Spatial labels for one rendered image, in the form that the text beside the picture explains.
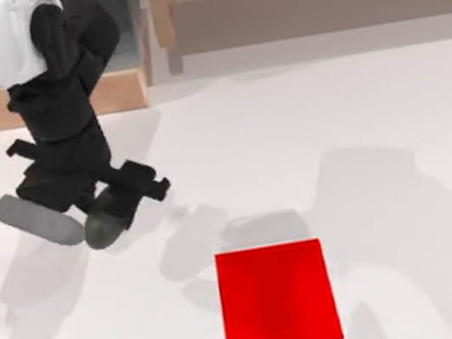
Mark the pale wooden drawer front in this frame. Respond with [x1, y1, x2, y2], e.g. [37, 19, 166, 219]
[0, 65, 153, 132]

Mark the grey drawer inside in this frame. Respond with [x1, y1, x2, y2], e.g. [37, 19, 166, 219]
[89, 0, 151, 76]

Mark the flat red square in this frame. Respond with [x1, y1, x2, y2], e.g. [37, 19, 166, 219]
[211, 235, 346, 339]

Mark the wooden open shelf cupboard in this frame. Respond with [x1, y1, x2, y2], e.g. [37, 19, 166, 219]
[141, 0, 452, 79]

